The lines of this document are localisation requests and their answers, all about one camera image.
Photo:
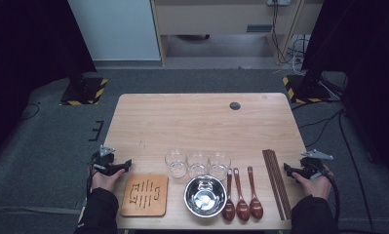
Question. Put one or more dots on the bundle of brown chopsticks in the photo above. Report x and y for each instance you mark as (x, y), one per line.
(276, 185)

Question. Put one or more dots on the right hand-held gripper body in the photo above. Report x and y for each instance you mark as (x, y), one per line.
(312, 164)

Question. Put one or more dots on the shiny steel bowl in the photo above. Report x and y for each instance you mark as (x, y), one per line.
(205, 198)

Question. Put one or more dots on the dark red wooden spoon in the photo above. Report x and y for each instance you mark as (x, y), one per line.
(228, 211)
(256, 208)
(243, 210)

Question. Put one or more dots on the carved wooden coaster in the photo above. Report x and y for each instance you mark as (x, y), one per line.
(128, 208)

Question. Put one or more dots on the person's right hand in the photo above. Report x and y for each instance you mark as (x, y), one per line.
(317, 187)

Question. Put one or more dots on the clear drinking glass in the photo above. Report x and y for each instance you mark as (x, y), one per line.
(198, 169)
(219, 169)
(175, 165)

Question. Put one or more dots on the striped black stand base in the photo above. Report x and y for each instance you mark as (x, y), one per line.
(307, 94)
(85, 92)

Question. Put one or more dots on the black curtain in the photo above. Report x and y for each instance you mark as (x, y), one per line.
(370, 48)
(26, 48)

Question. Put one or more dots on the white cabinet panel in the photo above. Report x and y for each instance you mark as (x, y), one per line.
(117, 29)

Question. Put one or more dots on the grey round table grommet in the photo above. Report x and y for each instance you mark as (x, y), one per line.
(235, 106)

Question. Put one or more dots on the black floor tape mark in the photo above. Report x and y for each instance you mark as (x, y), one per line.
(97, 130)

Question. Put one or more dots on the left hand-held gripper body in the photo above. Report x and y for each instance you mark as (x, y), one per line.
(103, 159)

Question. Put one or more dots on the person's left hand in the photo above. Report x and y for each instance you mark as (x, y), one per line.
(106, 182)

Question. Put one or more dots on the beige wooden desk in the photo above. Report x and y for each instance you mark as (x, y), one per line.
(214, 19)

